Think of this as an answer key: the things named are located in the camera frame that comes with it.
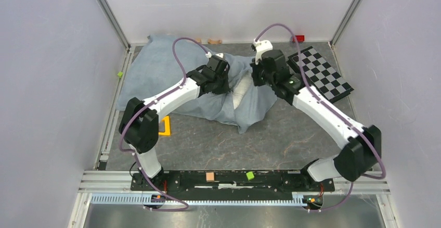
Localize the tan wooden blocks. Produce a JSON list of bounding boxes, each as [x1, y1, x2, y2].
[[195, 38, 223, 45]]

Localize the tan wooden cube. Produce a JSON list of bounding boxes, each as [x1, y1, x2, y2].
[[205, 172, 215, 182]]

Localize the black white checkerboard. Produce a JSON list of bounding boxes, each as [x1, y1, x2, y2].
[[288, 46, 354, 103]]

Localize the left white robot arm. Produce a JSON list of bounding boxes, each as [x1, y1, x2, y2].
[[119, 54, 230, 190]]

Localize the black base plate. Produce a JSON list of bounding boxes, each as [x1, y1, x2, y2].
[[130, 170, 335, 201]]

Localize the red lego brick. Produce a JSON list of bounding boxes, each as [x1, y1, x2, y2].
[[292, 35, 305, 43]]

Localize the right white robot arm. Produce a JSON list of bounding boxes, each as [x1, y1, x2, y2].
[[251, 49, 382, 191]]

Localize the white toothed rail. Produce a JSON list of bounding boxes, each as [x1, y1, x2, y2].
[[90, 193, 322, 207]]

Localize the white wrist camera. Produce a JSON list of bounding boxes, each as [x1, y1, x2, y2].
[[252, 40, 273, 65], [205, 52, 225, 60]]

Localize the green cube on rail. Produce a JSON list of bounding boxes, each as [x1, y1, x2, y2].
[[245, 171, 255, 181]]

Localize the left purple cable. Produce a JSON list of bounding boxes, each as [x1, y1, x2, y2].
[[118, 37, 213, 212]]

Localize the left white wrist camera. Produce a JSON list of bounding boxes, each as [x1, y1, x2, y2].
[[205, 52, 225, 60]]

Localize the yellow triangle piece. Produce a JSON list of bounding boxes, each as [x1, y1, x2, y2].
[[159, 116, 171, 136]]

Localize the blue grey pillowcase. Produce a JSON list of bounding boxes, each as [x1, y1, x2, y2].
[[116, 34, 277, 134]]

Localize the white pillow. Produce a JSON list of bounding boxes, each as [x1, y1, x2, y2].
[[232, 73, 253, 109]]

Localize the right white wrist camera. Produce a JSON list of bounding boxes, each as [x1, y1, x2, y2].
[[252, 40, 273, 65]]

